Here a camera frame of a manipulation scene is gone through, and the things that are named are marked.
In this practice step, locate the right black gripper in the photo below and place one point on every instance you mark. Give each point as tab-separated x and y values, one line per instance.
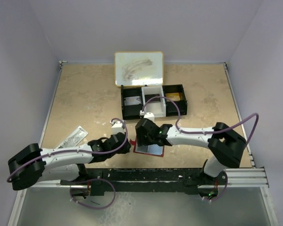
141	140

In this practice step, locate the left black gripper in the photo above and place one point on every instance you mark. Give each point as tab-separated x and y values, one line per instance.
126	149

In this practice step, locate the red card holder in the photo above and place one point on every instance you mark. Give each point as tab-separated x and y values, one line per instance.
152	150

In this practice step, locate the black white three-bin organizer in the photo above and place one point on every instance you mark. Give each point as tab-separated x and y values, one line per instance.
162	101

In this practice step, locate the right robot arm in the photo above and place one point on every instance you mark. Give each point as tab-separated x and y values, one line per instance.
226	145

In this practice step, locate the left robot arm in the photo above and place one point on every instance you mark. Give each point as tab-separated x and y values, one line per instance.
34	164

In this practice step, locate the silver credit card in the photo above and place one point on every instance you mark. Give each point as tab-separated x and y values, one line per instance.
134	100

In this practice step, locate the gold credit card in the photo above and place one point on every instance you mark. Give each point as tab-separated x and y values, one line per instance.
173	96

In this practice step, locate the silver foil packet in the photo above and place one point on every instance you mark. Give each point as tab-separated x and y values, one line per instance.
74	138

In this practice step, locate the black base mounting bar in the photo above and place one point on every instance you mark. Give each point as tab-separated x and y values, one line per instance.
170	180

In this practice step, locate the small whiteboard with stand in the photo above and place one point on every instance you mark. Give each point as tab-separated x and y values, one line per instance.
139	68

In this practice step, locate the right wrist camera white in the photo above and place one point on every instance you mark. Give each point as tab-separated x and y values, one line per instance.
147	115

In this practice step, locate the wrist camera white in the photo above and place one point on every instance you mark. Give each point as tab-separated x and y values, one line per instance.
147	115
117	126

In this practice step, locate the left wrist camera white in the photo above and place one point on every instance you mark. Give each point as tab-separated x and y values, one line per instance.
117	126

